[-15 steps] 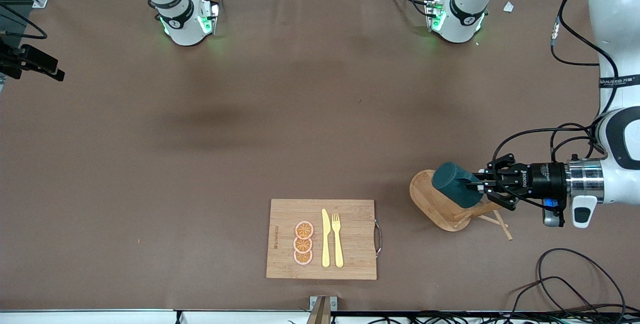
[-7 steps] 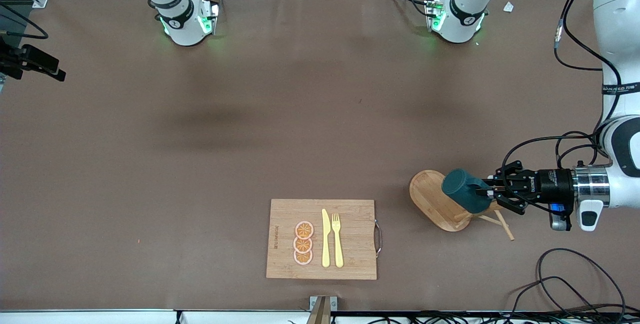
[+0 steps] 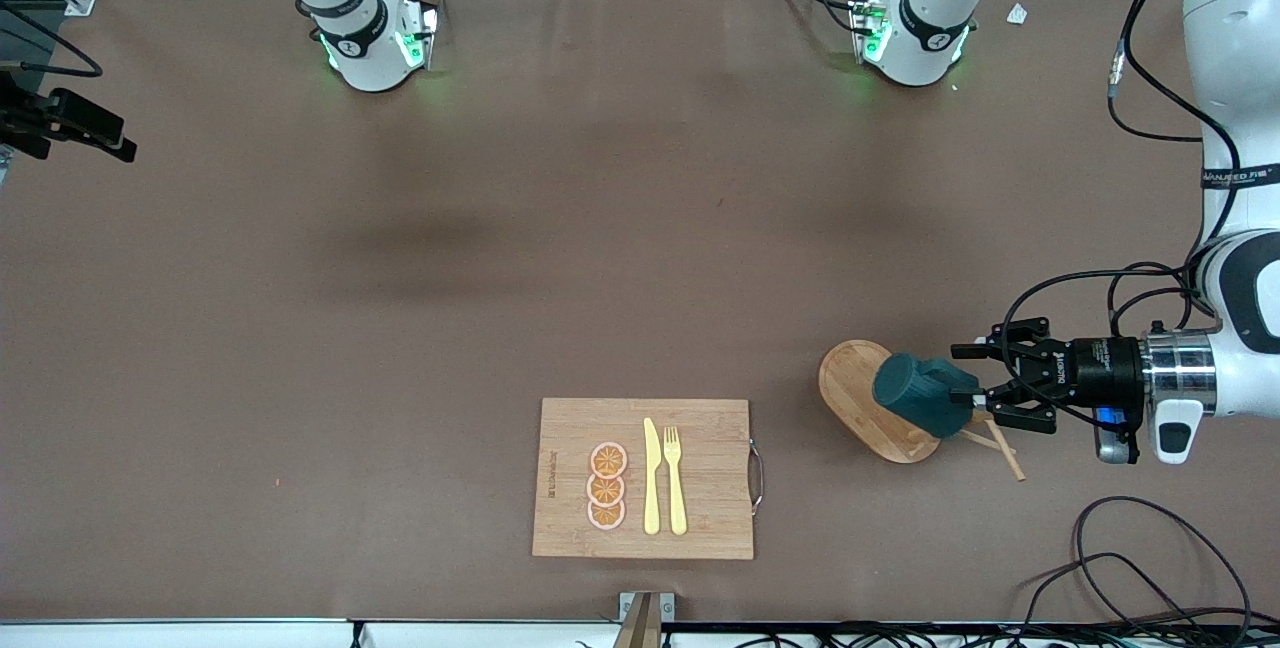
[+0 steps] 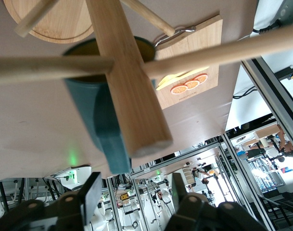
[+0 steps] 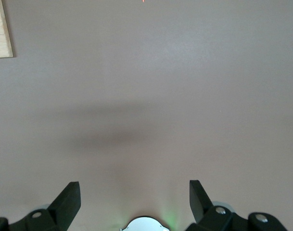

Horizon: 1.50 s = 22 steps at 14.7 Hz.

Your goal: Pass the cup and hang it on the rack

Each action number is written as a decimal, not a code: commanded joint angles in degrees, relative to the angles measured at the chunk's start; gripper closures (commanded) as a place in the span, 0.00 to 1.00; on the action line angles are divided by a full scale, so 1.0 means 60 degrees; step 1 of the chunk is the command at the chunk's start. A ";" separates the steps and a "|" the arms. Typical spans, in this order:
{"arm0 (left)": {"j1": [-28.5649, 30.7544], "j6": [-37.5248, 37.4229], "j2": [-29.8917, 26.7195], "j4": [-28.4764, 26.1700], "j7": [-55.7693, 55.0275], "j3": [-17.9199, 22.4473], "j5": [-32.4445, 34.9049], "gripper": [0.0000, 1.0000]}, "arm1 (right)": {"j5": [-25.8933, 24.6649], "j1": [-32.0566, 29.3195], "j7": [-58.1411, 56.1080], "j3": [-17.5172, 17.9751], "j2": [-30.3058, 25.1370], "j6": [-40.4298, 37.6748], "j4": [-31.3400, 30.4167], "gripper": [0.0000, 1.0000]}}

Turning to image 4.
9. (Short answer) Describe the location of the toy orange slice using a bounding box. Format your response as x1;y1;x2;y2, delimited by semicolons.
193;74;208;84
184;79;200;90
170;84;188;95

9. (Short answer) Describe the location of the yellow plastic knife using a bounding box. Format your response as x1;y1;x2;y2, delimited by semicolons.
155;76;184;91

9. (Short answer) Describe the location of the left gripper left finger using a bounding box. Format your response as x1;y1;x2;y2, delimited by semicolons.
0;172;102;231

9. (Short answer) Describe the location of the black cable with plug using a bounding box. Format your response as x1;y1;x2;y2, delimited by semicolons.
253;16;285;34

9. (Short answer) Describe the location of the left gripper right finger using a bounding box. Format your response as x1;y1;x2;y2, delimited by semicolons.
166;173;267;231

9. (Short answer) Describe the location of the dark teal cup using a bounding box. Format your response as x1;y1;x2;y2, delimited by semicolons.
62;36;158;175

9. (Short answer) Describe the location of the bamboo cutting board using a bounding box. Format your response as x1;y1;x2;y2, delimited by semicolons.
153;14;223;110

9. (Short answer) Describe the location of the yellow plastic fork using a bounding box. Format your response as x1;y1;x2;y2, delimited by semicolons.
158;66;209;82

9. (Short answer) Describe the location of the wooden cup rack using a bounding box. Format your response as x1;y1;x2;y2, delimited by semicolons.
0;0;293;159

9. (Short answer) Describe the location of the grey aluminium frame post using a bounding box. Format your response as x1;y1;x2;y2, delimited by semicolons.
242;57;293;135

